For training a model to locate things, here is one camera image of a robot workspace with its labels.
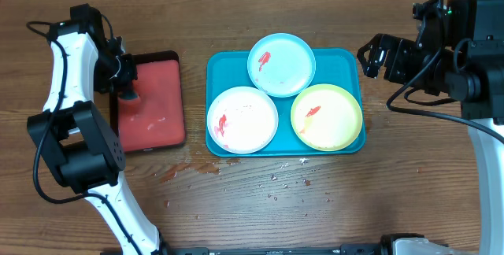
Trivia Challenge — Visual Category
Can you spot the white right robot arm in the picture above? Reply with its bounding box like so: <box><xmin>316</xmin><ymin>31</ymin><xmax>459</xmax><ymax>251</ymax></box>
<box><xmin>357</xmin><ymin>0</ymin><xmax>503</xmax><ymax>254</ymax></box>

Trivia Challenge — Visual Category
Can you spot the yellow-green plate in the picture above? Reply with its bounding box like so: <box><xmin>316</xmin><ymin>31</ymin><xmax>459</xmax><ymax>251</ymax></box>
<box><xmin>291</xmin><ymin>83</ymin><xmax>363</xmax><ymax>152</ymax></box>

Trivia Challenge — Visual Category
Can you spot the light blue plate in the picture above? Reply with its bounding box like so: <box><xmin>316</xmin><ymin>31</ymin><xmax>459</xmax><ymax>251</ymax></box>
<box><xmin>247</xmin><ymin>33</ymin><xmax>317</xmax><ymax>98</ymax></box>

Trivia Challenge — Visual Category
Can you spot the teal plastic serving tray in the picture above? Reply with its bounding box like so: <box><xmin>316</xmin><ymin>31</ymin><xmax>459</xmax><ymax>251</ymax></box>
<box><xmin>206</xmin><ymin>48</ymin><xmax>362</xmax><ymax>157</ymax></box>

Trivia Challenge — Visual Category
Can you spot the black-handled scrub brush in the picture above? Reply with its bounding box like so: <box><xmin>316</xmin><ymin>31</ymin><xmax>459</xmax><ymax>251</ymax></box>
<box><xmin>117</xmin><ymin>84</ymin><xmax>140</xmax><ymax>102</ymax></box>

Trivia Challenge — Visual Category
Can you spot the white plate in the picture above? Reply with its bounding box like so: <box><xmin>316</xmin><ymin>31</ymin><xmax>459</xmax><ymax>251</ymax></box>
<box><xmin>206</xmin><ymin>86</ymin><xmax>279</xmax><ymax>154</ymax></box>

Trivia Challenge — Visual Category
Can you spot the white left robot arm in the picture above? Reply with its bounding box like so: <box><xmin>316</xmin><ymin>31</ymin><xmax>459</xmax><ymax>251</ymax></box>
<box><xmin>27</xmin><ymin>4</ymin><xmax>171</xmax><ymax>254</ymax></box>

